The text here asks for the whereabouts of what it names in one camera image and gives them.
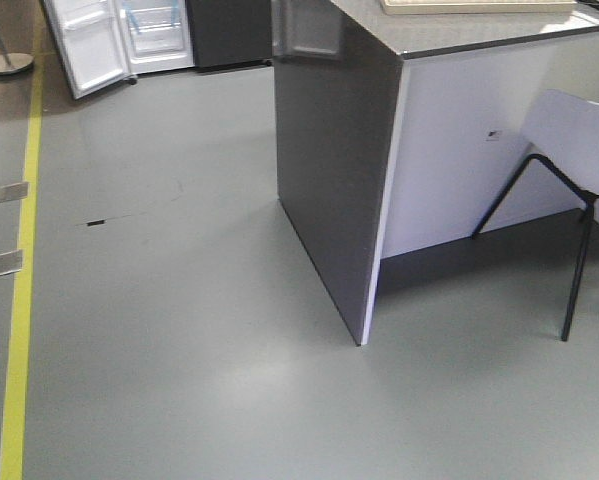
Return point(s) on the far metal floor plate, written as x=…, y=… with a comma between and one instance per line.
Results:
x=14, y=192

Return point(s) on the near metal floor plate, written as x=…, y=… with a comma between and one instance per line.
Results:
x=11, y=262

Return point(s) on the fridge door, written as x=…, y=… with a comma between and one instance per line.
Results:
x=89, y=41

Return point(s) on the metal floor stand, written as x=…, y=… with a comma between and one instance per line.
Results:
x=13, y=63

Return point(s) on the white chair black legs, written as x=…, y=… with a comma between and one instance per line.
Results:
x=564, y=130

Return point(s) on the dark grey cabinet panel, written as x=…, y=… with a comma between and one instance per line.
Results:
x=403, y=141

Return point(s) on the open white fridge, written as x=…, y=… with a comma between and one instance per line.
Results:
x=156, y=34

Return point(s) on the metal floor plate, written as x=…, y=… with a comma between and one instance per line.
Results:
x=11, y=262
x=14, y=192

